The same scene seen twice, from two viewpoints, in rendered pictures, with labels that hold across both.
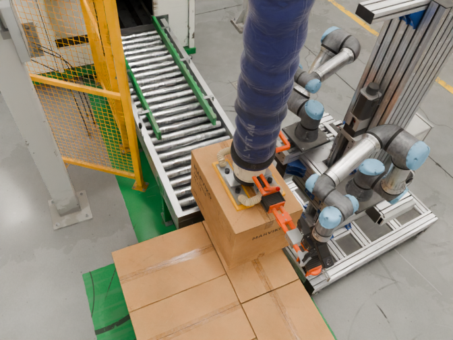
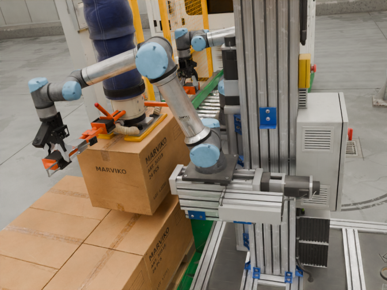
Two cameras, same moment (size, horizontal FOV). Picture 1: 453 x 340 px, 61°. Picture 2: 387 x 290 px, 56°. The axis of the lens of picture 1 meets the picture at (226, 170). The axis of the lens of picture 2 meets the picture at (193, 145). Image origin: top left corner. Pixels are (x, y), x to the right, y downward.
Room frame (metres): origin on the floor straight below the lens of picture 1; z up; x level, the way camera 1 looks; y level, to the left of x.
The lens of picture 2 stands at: (0.46, -1.88, 1.92)
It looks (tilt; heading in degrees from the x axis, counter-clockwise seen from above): 28 degrees down; 54
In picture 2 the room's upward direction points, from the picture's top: 8 degrees counter-clockwise
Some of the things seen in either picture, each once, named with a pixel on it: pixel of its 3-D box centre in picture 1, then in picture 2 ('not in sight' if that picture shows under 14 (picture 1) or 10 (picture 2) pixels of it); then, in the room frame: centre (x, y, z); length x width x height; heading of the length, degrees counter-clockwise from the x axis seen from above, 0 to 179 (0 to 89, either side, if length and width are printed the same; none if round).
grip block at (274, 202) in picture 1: (272, 201); (103, 125); (1.10, -0.24, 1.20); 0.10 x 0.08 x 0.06; 119
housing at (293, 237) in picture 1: (294, 238); (77, 146); (0.91, -0.35, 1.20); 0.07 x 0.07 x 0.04; 29
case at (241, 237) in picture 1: (240, 199); (139, 154); (1.33, -0.11, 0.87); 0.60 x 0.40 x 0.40; 30
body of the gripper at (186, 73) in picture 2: not in sight; (185, 67); (1.68, -0.22, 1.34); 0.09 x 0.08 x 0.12; 29
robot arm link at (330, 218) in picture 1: (328, 220); (41, 92); (0.82, -0.41, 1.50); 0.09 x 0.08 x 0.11; 135
